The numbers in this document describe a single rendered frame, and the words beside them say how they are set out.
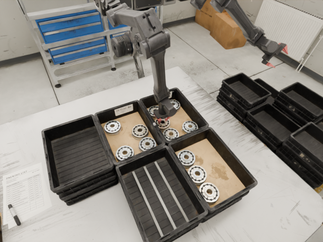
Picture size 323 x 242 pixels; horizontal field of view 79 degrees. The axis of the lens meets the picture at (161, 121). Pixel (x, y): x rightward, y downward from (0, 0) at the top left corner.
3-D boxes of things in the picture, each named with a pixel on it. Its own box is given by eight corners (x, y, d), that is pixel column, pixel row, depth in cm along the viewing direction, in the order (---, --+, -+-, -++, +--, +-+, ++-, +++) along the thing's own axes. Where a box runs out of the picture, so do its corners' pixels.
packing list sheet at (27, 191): (-1, 177, 116) (-2, 177, 116) (41, 160, 125) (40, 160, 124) (4, 231, 99) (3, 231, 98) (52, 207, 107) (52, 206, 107)
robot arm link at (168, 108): (166, 85, 108) (153, 93, 107) (178, 98, 102) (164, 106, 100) (169, 99, 118) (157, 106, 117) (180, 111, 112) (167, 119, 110)
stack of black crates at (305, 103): (260, 119, 229) (279, 90, 195) (277, 110, 240) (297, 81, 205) (290, 144, 207) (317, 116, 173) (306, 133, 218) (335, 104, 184)
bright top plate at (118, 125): (103, 123, 126) (103, 122, 126) (118, 119, 129) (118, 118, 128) (105, 135, 120) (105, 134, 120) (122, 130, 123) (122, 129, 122)
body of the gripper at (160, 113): (172, 114, 121) (173, 105, 116) (157, 120, 118) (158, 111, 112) (167, 107, 125) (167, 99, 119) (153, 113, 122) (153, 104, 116)
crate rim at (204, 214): (115, 168, 101) (114, 166, 99) (166, 146, 111) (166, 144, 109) (147, 250, 78) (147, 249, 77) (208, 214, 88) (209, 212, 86)
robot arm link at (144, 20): (160, 3, 65) (134, 16, 63) (172, 43, 73) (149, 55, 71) (121, 2, 99) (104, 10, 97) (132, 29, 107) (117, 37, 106)
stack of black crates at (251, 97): (211, 110, 236) (221, 80, 202) (229, 102, 247) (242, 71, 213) (235, 133, 215) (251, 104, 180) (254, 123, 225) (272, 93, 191)
